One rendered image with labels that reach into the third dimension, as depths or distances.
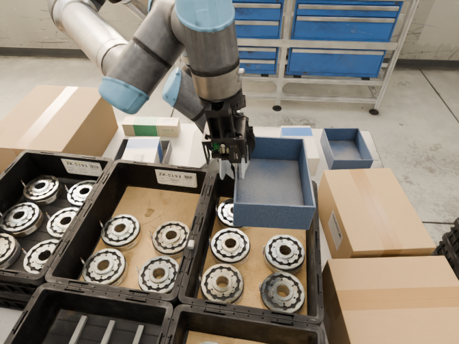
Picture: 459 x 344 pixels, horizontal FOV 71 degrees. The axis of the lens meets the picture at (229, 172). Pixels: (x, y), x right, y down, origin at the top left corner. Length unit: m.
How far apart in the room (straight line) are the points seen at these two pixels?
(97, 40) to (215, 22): 0.26
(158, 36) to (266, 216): 0.36
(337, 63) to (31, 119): 2.15
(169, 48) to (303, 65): 2.24
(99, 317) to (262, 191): 0.47
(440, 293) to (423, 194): 1.58
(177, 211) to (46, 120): 0.63
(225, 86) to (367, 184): 0.70
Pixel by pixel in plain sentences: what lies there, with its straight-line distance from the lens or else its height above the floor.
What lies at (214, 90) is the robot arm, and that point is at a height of 1.34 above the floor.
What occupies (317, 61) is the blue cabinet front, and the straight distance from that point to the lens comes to 2.74.
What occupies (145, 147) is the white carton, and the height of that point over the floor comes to 0.79.
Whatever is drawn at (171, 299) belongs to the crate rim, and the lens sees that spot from 0.73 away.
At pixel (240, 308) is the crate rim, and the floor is 0.93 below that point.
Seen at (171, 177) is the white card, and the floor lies 0.89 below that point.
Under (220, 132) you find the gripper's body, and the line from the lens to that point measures 0.52.
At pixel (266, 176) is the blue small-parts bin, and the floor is 1.07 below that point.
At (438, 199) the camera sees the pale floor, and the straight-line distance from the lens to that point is 2.49.
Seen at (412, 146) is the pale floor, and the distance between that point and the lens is 2.84.
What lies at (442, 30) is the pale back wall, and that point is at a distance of 3.94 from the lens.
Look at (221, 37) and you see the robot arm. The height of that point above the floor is 1.41.
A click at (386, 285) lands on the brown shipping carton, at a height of 0.86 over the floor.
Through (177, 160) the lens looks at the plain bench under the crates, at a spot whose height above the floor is 0.70.
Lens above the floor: 1.59
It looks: 44 degrees down
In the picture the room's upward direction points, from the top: straight up
